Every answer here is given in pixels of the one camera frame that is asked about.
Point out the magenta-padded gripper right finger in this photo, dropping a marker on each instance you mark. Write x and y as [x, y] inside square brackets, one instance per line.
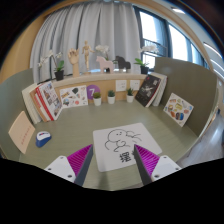
[163, 166]

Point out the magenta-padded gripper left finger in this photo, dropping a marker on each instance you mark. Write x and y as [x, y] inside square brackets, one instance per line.
[63, 166]

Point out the blue and white computer mouse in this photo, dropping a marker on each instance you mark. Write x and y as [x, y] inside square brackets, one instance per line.
[43, 138]

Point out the white mouse pad with cartoon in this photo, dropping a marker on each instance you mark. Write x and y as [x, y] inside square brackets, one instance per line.
[113, 160]

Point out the beige paperback book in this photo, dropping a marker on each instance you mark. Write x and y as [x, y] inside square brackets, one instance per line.
[21, 131]

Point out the food sticker card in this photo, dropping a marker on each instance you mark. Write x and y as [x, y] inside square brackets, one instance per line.
[178, 110]

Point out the white book with photo cover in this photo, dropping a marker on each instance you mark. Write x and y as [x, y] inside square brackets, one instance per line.
[50, 98]

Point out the red book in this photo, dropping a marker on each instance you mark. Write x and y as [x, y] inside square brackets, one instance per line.
[40, 100]

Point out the white sticker sheet card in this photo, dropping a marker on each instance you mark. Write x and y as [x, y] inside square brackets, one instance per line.
[73, 96]

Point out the small succulent in white pot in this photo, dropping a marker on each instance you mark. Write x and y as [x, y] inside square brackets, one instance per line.
[97, 101]
[130, 98]
[111, 99]

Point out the thick cream book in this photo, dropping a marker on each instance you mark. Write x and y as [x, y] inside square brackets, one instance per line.
[28, 100]

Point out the black cover book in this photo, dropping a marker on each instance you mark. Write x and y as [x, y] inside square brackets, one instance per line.
[148, 90]

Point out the white book behind black book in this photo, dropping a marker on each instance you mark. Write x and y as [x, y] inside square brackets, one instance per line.
[162, 86]

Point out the purple round number sign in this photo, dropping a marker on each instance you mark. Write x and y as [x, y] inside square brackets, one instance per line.
[92, 90]

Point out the white orchid in black pot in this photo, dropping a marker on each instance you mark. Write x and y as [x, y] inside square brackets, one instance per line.
[59, 75]
[144, 70]

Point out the wooden desk shelf ledge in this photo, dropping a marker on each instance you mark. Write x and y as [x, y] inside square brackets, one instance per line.
[100, 77]

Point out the wooden hand model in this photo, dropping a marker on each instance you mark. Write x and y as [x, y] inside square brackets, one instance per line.
[74, 58]

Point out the pink wooden horse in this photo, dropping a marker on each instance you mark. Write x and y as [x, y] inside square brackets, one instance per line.
[105, 63]

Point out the black wooden horse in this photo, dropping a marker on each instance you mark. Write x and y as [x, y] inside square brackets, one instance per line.
[122, 62]

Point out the wooden artist mannequin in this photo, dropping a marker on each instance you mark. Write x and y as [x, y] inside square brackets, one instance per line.
[87, 53]

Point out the window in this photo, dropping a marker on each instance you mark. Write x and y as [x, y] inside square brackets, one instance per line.
[178, 43]

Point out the white orchid behind horses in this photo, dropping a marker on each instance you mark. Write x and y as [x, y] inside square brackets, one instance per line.
[101, 48]

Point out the grey white curtain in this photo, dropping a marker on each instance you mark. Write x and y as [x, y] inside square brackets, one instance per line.
[66, 26]

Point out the ceiling lights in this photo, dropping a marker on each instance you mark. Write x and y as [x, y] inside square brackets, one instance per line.
[178, 10]

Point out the white wall socket plate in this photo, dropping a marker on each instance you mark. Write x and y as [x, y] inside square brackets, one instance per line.
[134, 85]
[121, 85]

